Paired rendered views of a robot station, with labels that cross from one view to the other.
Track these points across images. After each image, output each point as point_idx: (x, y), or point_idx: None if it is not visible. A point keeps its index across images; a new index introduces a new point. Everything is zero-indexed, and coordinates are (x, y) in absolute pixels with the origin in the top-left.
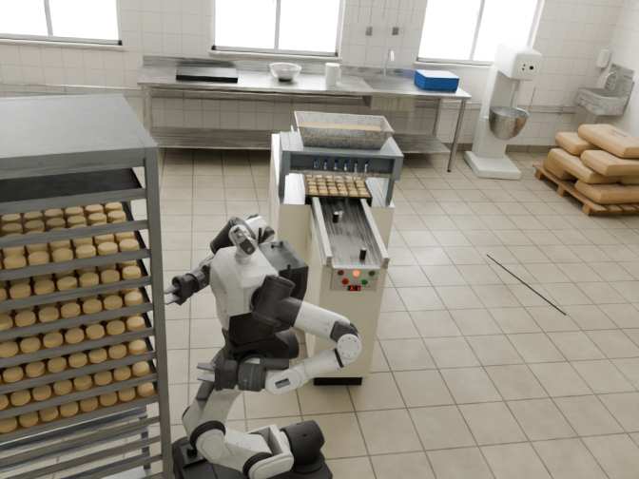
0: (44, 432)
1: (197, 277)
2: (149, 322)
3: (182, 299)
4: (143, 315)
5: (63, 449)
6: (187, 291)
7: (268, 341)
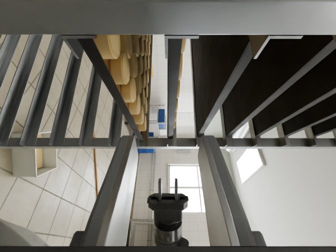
0: (38, 50)
1: (179, 228)
2: (325, 51)
3: (158, 203)
4: (288, 73)
5: (4, 61)
6: (166, 213)
7: None
